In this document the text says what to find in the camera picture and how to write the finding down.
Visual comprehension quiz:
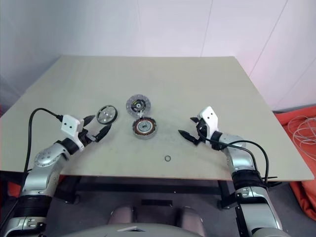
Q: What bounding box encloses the black table frame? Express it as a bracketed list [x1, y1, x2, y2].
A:
[53, 174, 238, 211]

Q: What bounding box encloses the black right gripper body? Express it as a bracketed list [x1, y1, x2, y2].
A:
[194, 119, 211, 147]

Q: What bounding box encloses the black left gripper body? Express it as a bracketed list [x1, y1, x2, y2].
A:
[79, 127, 99, 146]

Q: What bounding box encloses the black spoked rotor cap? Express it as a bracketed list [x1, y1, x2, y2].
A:
[96, 105, 119, 125]

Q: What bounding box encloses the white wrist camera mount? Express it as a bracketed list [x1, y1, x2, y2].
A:
[199, 106, 219, 139]
[60, 114, 86, 151]

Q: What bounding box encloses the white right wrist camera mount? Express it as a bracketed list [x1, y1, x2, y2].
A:
[199, 106, 219, 139]

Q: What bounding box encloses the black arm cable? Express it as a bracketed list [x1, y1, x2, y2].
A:
[23, 108, 65, 174]
[203, 138, 279, 186]

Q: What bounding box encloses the grey motor end cover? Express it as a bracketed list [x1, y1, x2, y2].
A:
[125, 93, 153, 118]

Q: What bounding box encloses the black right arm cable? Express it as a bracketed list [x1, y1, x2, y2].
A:
[203, 138, 279, 186]

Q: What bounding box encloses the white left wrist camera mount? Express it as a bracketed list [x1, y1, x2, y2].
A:
[60, 114, 86, 151]

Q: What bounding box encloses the white coiled cable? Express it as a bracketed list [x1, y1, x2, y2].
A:
[287, 115, 316, 159]

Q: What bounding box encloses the copper wound motor stator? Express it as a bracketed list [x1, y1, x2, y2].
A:
[130, 116, 159, 140]

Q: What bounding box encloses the orange cloth with white cable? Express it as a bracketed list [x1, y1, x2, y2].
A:
[274, 105, 316, 218]

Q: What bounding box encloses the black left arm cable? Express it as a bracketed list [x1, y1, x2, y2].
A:
[23, 108, 65, 174]

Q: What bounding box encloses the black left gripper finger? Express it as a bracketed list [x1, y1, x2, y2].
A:
[82, 115, 96, 129]
[95, 123, 113, 143]

